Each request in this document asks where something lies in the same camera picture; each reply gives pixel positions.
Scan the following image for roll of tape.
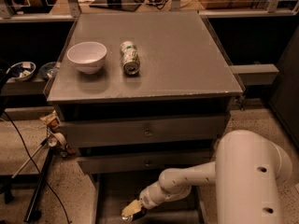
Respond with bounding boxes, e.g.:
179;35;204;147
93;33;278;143
48;133;67;150

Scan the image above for open grey bottom drawer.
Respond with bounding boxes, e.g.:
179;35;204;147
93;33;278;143
94;170;207;224

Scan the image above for black stand leg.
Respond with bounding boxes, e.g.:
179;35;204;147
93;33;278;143
23;149;53;223

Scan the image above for green white soda can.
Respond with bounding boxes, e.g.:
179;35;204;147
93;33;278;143
120;41;140;76

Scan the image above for grey top drawer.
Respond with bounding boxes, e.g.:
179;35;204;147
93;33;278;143
61;114;230;148

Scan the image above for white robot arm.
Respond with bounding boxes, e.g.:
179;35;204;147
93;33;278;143
121;130;292;224

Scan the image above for dark glass bowl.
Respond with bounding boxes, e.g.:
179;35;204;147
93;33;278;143
38;62;60;80

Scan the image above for grey drawer cabinet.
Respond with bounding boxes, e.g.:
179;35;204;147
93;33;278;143
43;10;245;224

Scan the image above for grey middle drawer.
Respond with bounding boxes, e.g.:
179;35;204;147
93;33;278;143
78;148;211;175

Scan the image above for grey side shelf beam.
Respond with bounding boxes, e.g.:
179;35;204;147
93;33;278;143
230;63;279;86

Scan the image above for black floor cable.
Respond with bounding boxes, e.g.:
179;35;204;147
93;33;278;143
3;110;73;224

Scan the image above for crumpled snack bag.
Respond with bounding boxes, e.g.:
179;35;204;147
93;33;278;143
39;110;60;130

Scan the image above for black monitor stand base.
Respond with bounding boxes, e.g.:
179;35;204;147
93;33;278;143
89;0;141;12

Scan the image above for white ceramic bowl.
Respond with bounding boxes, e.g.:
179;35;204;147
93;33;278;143
66;41;107;74

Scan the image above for blue pepsi can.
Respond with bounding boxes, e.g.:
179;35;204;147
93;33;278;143
121;208;147;223

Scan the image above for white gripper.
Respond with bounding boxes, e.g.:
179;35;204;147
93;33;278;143
122;182;168;216

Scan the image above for white bowl with items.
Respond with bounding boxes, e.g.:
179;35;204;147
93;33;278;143
8;62;36;81

